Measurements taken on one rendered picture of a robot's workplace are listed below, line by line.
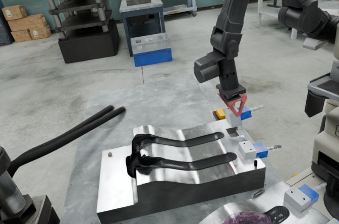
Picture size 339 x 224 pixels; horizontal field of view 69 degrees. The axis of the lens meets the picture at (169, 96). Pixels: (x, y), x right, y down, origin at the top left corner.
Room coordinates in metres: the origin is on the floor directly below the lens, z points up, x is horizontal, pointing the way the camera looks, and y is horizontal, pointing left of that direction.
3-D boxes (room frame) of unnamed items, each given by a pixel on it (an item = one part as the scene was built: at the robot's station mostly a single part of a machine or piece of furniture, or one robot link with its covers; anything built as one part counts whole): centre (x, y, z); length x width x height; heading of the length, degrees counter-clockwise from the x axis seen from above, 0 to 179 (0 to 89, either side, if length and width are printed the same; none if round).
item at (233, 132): (0.67, -0.21, 0.87); 0.05 x 0.05 x 0.04; 6
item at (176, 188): (0.60, 0.01, 0.87); 0.50 x 0.26 x 0.14; 96
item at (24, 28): (6.50, 3.27, 0.42); 0.86 x 0.33 x 0.83; 94
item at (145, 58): (3.83, 0.19, 0.11); 0.61 x 0.41 x 0.22; 94
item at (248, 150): (0.57, -0.27, 0.89); 0.13 x 0.05 x 0.05; 95
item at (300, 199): (0.42, -0.34, 0.86); 0.13 x 0.05 x 0.05; 113
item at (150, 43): (3.83, 0.19, 0.28); 0.61 x 0.41 x 0.15; 94
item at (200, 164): (0.59, -0.01, 0.92); 0.35 x 0.16 x 0.09; 96
